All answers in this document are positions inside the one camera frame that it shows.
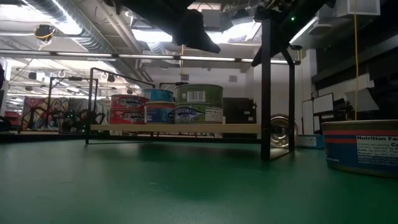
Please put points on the blue tuna can gold lid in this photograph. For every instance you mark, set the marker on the blue tuna can gold lid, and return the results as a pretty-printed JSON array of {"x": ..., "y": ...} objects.
[
  {"x": 158, "y": 113},
  {"x": 280, "y": 130},
  {"x": 311, "y": 141},
  {"x": 360, "y": 149}
]

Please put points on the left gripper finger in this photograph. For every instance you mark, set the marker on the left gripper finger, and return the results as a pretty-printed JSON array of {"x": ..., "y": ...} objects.
[{"x": 206, "y": 46}]

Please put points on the green tuna can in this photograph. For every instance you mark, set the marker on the green tuna can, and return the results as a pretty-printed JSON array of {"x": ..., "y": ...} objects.
[
  {"x": 199, "y": 114},
  {"x": 199, "y": 94}
]

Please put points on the background black robot arm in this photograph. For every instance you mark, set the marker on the background black robot arm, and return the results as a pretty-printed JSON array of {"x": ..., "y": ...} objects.
[{"x": 79, "y": 119}]

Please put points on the white ceiling duct box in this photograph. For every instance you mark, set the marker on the white ceiling duct box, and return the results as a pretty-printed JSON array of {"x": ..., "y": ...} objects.
[{"x": 357, "y": 7}]

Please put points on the black gantry frame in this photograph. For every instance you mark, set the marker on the black gantry frame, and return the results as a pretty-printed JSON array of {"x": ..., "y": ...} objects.
[{"x": 74, "y": 78}]

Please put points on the black monitor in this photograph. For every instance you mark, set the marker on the black monitor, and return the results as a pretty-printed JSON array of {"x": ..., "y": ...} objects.
[{"x": 239, "y": 109}]

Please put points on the grey ceiling box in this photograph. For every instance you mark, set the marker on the grey ceiling box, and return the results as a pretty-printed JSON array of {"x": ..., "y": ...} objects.
[{"x": 216, "y": 18}]

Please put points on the bright ceiling light panel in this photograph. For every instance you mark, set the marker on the bright ceiling light panel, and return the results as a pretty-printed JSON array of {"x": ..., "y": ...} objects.
[{"x": 149, "y": 35}]

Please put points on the teal tuna can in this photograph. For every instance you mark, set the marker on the teal tuna can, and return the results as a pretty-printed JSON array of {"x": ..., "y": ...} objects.
[{"x": 158, "y": 95}]

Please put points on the colourful patterned panel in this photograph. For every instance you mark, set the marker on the colourful patterned panel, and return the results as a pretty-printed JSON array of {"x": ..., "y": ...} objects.
[{"x": 34, "y": 109}]

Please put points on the black table frame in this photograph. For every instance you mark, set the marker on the black table frame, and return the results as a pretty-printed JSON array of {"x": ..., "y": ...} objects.
[{"x": 46, "y": 138}]

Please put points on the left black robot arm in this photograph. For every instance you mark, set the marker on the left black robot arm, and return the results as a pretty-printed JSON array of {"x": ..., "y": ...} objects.
[{"x": 155, "y": 9}]

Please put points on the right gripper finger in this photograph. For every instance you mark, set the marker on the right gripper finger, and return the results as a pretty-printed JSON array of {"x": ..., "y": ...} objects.
[{"x": 281, "y": 40}]

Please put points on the long ceiling tube light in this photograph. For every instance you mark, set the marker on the long ceiling tube light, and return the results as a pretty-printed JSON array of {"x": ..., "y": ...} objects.
[{"x": 149, "y": 57}]

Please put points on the white screen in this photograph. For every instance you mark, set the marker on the white screen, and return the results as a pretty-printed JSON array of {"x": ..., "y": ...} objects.
[{"x": 323, "y": 104}]

